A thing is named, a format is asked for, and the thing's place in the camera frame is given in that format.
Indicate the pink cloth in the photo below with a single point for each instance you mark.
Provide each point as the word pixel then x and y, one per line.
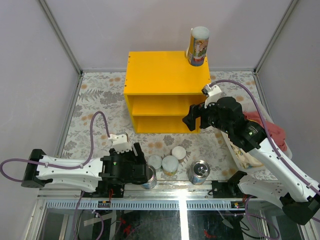
pixel 276 133

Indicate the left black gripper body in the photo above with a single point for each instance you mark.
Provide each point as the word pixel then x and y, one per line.
pixel 130 157

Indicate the tall can with plastic lid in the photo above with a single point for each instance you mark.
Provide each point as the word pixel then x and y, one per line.
pixel 198 44

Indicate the white plastic basket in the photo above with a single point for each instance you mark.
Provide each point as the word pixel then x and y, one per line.
pixel 248 106

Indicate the aluminium front rail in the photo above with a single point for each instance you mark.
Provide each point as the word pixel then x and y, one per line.
pixel 175 192

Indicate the lidded can white lid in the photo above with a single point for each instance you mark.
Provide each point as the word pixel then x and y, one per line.
pixel 179 152

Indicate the silver pull-tab can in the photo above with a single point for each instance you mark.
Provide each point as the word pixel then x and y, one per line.
pixel 198 172
pixel 151 178

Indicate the patterned white cloth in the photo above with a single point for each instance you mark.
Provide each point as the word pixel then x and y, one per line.
pixel 244 158

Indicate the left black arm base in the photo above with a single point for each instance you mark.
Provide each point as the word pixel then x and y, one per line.
pixel 109 190

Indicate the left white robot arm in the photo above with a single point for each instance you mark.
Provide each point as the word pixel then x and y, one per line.
pixel 99 177

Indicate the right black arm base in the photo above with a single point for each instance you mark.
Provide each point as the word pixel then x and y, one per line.
pixel 228 189

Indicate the right silver pull-tab can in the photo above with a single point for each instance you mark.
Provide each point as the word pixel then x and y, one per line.
pixel 198 172

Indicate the lidded can yellow label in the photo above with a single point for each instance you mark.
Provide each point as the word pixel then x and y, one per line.
pixel 170 165

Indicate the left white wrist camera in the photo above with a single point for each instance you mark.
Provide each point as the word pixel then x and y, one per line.
pixel 120 143

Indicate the yellow wooden shelf cabinet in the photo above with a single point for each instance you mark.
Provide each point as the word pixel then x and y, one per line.
pixel 160 87

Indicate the lidded can grey lid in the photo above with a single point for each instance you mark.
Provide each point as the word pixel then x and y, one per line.
pixel 155 161

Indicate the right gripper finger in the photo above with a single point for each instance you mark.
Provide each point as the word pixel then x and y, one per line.
pixel 195 108
pixel 190 120

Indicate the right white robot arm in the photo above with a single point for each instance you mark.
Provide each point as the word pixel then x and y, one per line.
pixel 254 139

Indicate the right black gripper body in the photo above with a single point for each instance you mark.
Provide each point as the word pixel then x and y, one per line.
pixel 214 119

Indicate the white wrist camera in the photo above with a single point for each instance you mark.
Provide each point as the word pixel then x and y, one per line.
pixel 212 93
pixel 120 143

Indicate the left silver pull-tab can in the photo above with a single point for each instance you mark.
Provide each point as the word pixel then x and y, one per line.
pixel 151 178

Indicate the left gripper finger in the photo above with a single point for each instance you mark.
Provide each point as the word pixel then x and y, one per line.
pixel 139 174
pixel 139 155

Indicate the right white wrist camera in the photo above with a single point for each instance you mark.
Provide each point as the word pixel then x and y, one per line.
pixel 212 93

